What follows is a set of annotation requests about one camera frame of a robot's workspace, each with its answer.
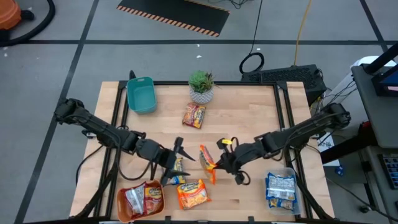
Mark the black monitor on cart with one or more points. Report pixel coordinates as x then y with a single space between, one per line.
377 84

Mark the yellow tag on gripper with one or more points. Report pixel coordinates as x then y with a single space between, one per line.
227 142

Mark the teal plastic bin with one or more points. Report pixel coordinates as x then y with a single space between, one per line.
141 96

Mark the clear plastic container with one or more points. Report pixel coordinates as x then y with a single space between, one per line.
297 189

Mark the red Maruchan ramen pack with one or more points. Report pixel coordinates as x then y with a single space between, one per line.
194 115
135 200
154 199

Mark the potted succulent in patterned pot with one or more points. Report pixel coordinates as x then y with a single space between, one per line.
201 93

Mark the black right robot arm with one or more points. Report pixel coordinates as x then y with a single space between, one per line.
295 133

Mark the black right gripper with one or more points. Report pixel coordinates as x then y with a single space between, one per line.
245 154

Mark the white paper sheet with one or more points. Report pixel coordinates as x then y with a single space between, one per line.
326 144

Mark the black computer case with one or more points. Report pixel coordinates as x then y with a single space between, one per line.
286 76

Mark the black hazard-striped floor mat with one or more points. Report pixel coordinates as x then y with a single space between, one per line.
174 12

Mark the orange plastic bin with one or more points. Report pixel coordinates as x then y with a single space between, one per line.
122 202

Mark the black metal table frame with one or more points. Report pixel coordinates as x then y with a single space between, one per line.
242 83

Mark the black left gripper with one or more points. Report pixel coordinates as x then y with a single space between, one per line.
155 151

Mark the blue Maruchan ramen pack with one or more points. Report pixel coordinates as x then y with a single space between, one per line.
281 186
281 203
178 180

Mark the orange Maruchan ramen pack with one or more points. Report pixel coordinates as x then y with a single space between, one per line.
192 194
207 163

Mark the black keyboard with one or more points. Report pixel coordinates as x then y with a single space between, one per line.
390 171

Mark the grey equipment cart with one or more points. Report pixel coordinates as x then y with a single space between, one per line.
376 118

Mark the orange shop vacuum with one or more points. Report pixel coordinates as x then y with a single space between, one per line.
7 14

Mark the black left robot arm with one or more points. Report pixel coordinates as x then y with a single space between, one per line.
99 130

